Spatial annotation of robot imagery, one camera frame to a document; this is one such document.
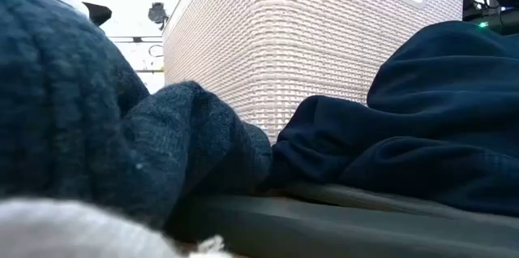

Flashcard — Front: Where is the dark blue knit cloth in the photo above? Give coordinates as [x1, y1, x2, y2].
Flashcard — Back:
[0, 0, 273, 230]

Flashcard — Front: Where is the dark navy printed garment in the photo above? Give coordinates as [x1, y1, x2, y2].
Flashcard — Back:
[267, 20, 519, 218]

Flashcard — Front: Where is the black background fixture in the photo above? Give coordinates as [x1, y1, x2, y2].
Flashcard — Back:
[147, 2, 169, 31]

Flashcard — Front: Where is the white plastic laundry basket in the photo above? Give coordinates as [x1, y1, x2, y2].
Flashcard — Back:
[161, 0, 465, 145]

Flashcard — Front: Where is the white fluffy cloth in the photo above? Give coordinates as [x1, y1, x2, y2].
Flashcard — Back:
[0, 196, 235, 258]

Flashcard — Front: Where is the dark grey clothes hanger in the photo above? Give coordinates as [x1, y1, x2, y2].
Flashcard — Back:
[164, 179, 519, 258]

